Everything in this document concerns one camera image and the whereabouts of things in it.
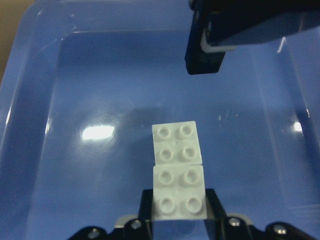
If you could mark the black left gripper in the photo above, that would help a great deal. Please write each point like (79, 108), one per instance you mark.
(272, 20)

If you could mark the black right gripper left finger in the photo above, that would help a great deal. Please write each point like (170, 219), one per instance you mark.
(145, 210)

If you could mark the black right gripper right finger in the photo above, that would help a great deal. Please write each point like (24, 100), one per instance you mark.
(215, 215)

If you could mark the white block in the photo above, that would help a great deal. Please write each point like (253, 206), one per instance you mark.
(176, 143)
(178, 193)

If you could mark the blue plastic tray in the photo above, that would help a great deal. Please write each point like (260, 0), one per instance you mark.
(85, 82)

